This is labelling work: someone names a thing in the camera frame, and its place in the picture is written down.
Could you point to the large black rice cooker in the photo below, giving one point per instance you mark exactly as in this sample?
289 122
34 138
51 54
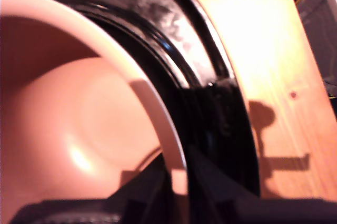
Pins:
218 118

